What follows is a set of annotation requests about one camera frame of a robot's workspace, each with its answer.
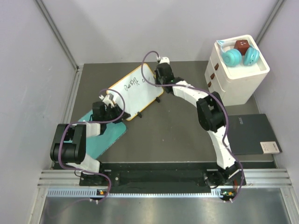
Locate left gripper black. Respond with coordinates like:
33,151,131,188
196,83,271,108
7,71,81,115
103,104,130,124

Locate yellow framed whiteboard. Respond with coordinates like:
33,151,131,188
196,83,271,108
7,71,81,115
106,63,164,121

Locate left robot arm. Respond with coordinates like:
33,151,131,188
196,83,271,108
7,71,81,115
50,100,131,185

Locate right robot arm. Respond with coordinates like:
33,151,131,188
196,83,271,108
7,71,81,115
155,62,240,185

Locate teal plastic mat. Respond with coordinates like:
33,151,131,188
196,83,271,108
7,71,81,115
76,109,127,160

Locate teal headphones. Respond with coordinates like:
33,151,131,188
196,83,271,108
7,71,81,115
216,40,260,67

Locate brown cube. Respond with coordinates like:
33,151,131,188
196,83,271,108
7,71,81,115
234,40,250,56

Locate black notebook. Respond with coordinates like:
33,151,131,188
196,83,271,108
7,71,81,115
228,114,282,155

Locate white label card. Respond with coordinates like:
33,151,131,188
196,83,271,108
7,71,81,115
260,141,280,154

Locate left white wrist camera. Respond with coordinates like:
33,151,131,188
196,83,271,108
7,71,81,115
99,93,116,108

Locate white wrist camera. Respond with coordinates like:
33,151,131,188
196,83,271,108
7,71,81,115
157,56,170,64
99,93,116,108

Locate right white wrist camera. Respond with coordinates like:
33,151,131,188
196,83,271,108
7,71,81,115
157,56,170,64

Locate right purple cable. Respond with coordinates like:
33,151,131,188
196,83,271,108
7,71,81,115
141,50,244,203

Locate purple cable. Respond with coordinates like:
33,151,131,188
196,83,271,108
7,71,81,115
57,88,127,203
141,50,244,203

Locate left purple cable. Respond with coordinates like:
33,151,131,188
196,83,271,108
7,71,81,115
57,88,127,203

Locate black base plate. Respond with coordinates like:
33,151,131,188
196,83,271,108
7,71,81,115
79,169,246,187

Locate grey cable duct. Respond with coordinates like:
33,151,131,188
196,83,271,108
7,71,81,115
46,188,234,197

